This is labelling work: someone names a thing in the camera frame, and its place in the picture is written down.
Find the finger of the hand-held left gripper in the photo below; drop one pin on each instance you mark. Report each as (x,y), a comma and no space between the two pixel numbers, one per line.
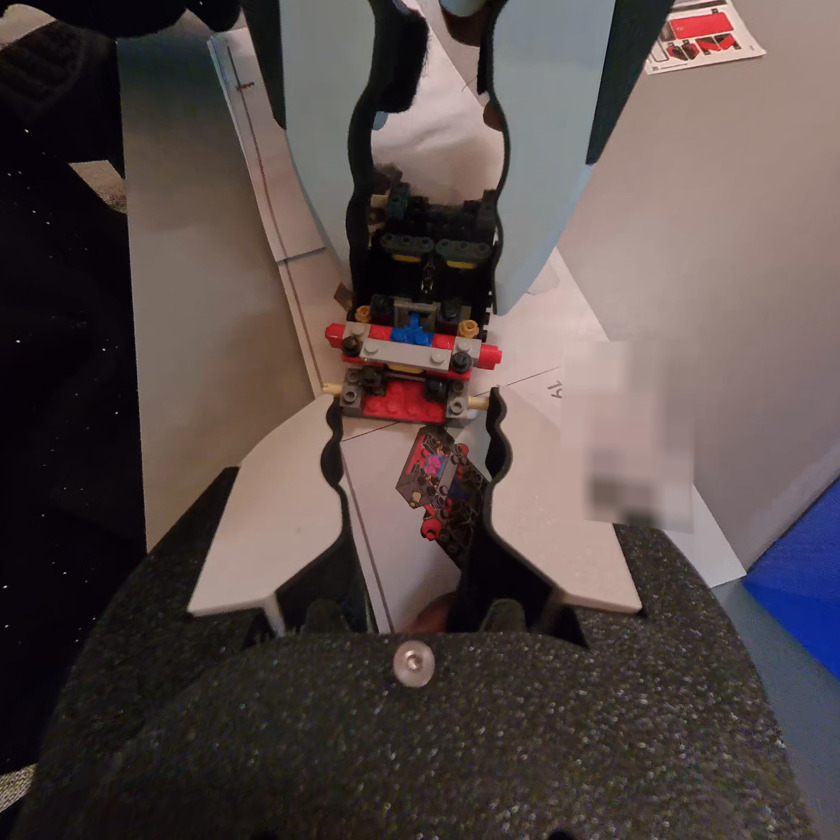
(315,131)
(551,131)

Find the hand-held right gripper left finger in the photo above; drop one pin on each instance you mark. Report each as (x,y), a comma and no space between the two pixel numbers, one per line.
(275,512)

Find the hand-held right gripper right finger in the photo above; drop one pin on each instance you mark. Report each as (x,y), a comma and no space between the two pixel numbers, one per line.
(558,544)

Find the black and red lego model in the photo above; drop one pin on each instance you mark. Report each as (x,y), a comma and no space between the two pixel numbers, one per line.
(413,354)

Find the red and black sticker sheet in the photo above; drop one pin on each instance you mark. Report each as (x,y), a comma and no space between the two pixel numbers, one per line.
(705,36)

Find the white instruction booklet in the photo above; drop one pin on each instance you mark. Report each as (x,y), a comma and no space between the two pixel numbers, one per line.
(377,485)

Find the blue box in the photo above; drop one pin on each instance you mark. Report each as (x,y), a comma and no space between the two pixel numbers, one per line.
(800,577)

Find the person's black knit clothing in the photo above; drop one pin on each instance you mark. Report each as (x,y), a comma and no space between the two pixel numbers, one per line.
(59,85)

